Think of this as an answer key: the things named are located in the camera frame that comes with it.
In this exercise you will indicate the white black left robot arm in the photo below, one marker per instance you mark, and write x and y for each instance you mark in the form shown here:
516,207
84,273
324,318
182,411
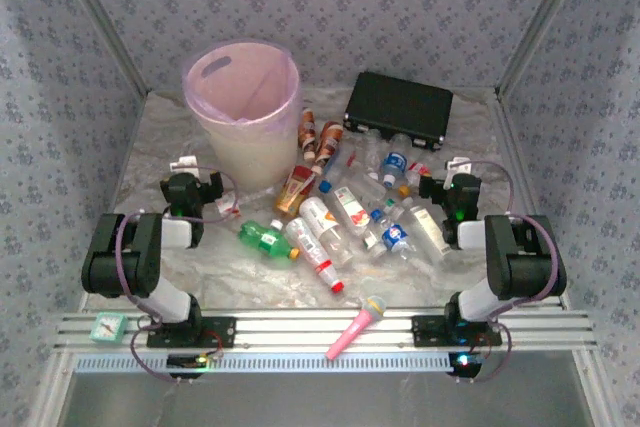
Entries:
125,257

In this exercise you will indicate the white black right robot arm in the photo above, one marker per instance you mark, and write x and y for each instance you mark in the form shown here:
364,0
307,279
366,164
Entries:
520,257

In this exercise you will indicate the large brown label bottle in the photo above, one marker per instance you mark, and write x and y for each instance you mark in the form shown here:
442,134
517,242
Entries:
327,144

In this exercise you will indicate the black hard case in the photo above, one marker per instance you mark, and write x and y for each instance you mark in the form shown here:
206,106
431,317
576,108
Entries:
400,102

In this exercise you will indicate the pink toy microphone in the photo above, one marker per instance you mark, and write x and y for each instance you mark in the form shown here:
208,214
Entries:
352,332

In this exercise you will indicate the clear bottle red cap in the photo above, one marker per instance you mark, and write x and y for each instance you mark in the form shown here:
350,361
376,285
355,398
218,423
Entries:
307,244

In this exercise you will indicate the blue label bottle white cap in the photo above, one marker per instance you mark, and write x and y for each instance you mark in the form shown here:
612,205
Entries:
395,163

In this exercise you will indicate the clear bottle blue cap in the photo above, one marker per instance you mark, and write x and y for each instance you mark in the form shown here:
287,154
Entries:
336,169

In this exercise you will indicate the clear bottle red white label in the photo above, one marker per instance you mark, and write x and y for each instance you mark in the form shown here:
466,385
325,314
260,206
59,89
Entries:
417,169
226,204

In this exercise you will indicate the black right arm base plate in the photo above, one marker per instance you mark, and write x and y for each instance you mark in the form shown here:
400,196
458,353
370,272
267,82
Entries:
425,332

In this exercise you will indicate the small brown label bottle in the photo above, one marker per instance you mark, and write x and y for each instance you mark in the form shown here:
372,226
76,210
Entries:
306,132

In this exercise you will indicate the cream plastic bin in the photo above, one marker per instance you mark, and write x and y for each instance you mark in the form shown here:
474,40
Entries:
255,157

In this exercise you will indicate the clear bottle beige label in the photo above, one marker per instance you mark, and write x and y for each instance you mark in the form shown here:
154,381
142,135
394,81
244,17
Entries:
427,227

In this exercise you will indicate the clear bottle orange cap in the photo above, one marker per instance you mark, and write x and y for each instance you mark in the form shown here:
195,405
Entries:
404,191

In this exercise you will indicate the purple plastic bin liner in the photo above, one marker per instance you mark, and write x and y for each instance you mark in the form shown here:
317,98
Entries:
235,82

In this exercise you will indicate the plain clear plastic bottle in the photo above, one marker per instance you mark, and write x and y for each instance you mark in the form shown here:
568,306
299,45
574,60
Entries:
372,149

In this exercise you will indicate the small clear white-capped bottle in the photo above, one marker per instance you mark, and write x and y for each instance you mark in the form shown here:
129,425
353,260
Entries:
276,224

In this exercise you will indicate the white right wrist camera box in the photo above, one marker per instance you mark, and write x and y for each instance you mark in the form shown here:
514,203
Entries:
460,165

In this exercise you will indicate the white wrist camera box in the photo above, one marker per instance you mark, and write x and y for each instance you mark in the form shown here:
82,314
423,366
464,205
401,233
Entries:
460,165
182,164

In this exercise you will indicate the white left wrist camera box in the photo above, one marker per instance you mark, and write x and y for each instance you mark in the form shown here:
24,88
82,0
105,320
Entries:
182,164

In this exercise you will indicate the small mint green clock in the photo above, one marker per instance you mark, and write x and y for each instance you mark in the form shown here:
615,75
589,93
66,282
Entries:
106,328

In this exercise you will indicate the green bottle orange cap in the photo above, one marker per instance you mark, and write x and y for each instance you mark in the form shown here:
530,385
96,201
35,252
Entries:
265,239

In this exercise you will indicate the aluminium corner post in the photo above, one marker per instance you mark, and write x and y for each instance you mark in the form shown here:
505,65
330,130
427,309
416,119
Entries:
546,17
100,17

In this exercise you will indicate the aluminium mounting rail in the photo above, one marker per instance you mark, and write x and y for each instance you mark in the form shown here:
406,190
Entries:
300,327

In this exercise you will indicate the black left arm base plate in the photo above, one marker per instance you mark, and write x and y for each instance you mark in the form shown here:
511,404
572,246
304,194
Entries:
220,332

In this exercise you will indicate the clear bottle fruit picture label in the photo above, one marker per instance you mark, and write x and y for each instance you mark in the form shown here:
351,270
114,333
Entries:
352,209

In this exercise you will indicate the red gold drink bottle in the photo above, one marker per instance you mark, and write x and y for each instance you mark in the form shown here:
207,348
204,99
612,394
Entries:
290,194

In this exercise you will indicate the marbled plastic table cover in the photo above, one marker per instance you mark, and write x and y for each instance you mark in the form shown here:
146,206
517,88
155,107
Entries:
225,287

